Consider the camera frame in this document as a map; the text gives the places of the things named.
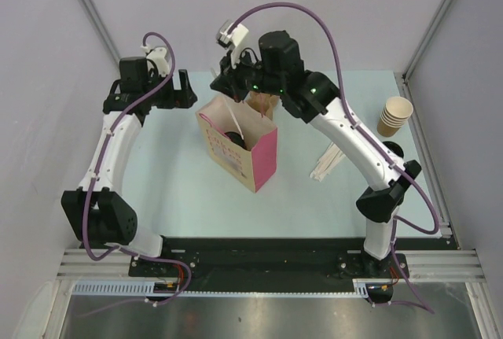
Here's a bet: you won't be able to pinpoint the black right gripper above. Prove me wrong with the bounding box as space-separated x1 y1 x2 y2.
211 45 285 103

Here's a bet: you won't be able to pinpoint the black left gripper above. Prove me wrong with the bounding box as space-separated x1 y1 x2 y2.
141 69 196 109

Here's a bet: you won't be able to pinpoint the pink kraft paper bag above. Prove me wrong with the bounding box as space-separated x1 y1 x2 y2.
196 94 278 193

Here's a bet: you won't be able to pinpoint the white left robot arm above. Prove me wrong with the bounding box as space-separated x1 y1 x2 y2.
61 47 197 276

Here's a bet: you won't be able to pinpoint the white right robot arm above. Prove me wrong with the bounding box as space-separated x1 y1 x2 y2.
211 26 421 277

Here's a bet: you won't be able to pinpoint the brown pulp cup carrier stack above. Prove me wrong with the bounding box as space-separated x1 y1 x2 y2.
246 91 280 120

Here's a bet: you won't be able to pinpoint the pile of white wrapped straws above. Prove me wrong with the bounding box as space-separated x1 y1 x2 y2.
310 142 346 182

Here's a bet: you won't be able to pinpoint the stack of brown paper cups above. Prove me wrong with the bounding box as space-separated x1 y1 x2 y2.
377 96 414 138

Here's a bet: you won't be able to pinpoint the stack of black cup lids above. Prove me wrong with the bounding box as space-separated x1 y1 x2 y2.
383 141 404 158

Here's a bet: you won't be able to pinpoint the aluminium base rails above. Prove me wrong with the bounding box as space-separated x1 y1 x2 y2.
57 249 485 282

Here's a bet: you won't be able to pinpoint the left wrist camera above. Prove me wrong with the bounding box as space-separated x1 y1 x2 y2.
141 45 171 77

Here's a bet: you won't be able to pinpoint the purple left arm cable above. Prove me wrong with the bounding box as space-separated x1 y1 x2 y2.
78 31 192 316

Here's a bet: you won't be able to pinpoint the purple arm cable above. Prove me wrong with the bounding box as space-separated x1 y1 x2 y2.
231 1 440 314
78 31 192 316

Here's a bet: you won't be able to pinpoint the left aluminium frame post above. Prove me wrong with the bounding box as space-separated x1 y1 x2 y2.
78 0 121 71

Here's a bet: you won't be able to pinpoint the aluminium frame post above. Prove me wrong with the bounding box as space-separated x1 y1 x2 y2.
78 0 121 71
402 0 455 83

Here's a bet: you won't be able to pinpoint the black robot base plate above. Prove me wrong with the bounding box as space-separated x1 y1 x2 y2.
78 236 461 293

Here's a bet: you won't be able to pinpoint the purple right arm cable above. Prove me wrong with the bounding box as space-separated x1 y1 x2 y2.
231 1 440 314

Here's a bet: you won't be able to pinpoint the white slotted cable duct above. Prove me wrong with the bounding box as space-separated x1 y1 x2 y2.
72 281 368 298

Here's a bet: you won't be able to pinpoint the right aluminium frame post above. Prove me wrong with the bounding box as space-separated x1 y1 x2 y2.
402 0 455 83

